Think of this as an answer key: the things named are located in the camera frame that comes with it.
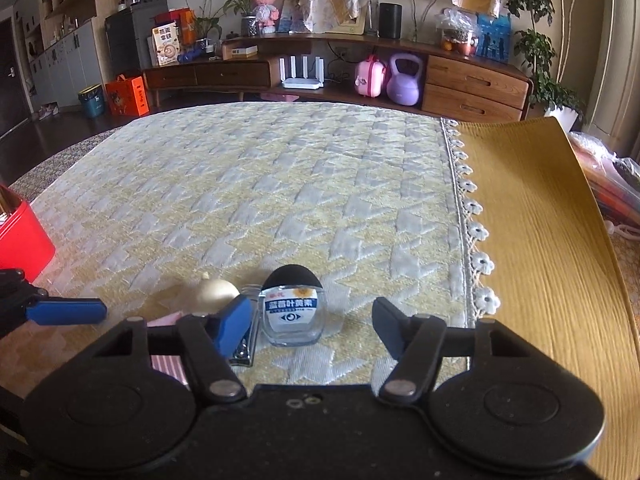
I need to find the wooden media cabinet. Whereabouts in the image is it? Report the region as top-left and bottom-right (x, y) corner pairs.
(142, 30), (531, 123)

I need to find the beige curtain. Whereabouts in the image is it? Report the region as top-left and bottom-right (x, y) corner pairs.
(585, 0), (640, 161)

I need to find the pink toy suitcase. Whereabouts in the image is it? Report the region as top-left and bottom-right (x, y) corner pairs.
(354, 55), (390, 98)

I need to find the white router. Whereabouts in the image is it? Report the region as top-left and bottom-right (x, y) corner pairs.
(279, 55), (323, 91)

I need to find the white orange snack box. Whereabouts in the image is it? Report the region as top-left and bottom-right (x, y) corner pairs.
(151, 22), (181, 67)

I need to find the flat white box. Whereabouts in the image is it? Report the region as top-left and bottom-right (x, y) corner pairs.
(221, 44), (259, 61)

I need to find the grey patterned cloth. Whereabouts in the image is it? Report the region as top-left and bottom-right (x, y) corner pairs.
(10, 125), (126, 201)

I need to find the wooden wall shelf unit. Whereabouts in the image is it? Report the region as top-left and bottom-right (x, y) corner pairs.
(15, 0), (126, 111)

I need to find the red orange paper bag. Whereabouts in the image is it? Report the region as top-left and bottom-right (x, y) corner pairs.
(167, 8), (197, 46)

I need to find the black speaker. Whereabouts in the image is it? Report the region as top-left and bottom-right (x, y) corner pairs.
(378, 2), (403, 40)

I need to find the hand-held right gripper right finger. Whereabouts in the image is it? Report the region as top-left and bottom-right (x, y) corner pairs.
(372, 296), (548, 403)

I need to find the pink plush doll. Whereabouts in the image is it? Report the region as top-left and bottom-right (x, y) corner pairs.
(250, 0), (281, 36)

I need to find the pink striped box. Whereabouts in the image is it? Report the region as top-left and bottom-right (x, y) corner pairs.
(145, 310), (193, 386)

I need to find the metal nail clipper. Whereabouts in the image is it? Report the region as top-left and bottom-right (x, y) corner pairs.
(230, 284), (263, 367)

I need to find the tall potted plant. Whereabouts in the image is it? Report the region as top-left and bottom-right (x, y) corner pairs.
(505, 0), (606, 121)

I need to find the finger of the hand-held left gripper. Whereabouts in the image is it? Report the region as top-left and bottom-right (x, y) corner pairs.
(0, 269), (107, 338)

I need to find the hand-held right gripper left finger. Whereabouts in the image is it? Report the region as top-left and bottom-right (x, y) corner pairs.
(92, 294), (253, 403)

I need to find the small potted plant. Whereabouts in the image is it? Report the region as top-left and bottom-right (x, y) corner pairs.
(192, 0), (223, 51)

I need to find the blue trash bin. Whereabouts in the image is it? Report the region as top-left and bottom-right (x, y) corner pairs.
(77, 84), (107, 120)

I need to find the glass bottle with black cap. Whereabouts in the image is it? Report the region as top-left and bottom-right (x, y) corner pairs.
(258, 263), (326, 347)

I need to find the dark door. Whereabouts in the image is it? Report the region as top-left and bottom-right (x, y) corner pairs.
(0, 17), (31, 136)

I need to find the plastic bag of fruit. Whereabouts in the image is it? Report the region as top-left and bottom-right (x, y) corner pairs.
(436, 8), (478, 57)

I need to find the stack of plastic folders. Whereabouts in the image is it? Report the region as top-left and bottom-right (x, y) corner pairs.
(570, 130), (640, 231)

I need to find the quilted yellow white blanket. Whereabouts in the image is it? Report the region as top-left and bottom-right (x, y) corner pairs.
(0, 101), (493, 396)

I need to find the cream gold ball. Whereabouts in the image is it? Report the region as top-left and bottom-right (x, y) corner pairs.
(194, 272), (242, 315)

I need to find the black mini fridge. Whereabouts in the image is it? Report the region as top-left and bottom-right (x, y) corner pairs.
(104, 5), (166, 86)

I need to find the purple kettlebell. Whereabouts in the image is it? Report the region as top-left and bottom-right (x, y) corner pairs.
(386, 52), (426, 107)

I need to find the red metal tin box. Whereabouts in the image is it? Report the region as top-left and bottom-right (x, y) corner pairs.
(0, 182), (57, 283)

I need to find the blue picture box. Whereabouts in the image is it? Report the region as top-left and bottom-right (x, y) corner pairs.
(475, 12), (513, 63)

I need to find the orange gift bag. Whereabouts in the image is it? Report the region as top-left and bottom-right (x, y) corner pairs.
(105, 75), (151, 118)

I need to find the plant in striped vase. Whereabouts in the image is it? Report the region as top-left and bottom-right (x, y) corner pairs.
(222, 0), (258, 38)

